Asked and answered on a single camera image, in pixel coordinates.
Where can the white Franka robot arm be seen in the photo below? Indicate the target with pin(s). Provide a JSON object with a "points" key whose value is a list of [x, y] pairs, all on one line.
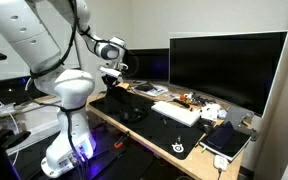
{"points": [[70, 90]]}

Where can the white keyboard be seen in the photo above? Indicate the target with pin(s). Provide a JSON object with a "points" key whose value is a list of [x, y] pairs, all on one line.
{"points": [[175, 113]]}

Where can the black computer mouse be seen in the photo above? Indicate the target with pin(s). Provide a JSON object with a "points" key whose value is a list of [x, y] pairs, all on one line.
{"points": [[206, 126]]}

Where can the black headphones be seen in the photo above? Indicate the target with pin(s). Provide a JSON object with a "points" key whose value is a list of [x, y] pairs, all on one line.
{"points": [[135, 115]]}

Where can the black remote control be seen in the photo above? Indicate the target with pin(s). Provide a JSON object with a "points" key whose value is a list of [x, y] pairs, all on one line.
{"points": [[181, 102]]}

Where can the black desk mat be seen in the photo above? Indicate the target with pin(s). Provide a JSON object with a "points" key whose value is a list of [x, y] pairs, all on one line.
{"points": [[157, 130]]}

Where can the black electronics box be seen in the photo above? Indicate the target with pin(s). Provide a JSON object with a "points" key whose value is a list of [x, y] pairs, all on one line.
{"points": [[4, 91]]}

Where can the dark blue phone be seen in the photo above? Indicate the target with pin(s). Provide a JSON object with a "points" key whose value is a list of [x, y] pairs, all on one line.
{"points": [[220, 135]]}

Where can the small white adapter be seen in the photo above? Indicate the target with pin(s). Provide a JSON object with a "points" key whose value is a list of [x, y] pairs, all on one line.
{"points": [[221, 163]]}

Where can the flat black monitor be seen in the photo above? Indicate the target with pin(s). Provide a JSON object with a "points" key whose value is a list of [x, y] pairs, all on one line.
{"points": [[150, 65]]}

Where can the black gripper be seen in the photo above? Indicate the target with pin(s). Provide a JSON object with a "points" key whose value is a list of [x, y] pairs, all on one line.
{"points": [[112, 80]]}

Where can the curved white-framed monitor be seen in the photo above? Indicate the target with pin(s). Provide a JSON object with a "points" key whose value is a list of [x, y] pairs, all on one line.
{"points": [[227, 66]]}

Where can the stack of white papers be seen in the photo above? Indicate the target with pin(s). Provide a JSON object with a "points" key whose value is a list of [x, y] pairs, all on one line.
{"points": [[157, 90]]}

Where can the white-edged black tablet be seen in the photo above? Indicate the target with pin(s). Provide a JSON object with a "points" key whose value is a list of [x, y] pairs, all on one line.
{"points": [[230, 148]]}

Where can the orange cloth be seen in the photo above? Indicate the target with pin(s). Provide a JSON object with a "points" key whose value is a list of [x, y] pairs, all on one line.
{"points": [[124, 86]]}

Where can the small orange gadget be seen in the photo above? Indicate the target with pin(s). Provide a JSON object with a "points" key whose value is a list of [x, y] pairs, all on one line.
{"points": [[185, 97]]}

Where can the black pouch on papers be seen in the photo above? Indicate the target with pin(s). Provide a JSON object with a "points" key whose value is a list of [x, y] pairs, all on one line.
{"points": [[146, 87]]}

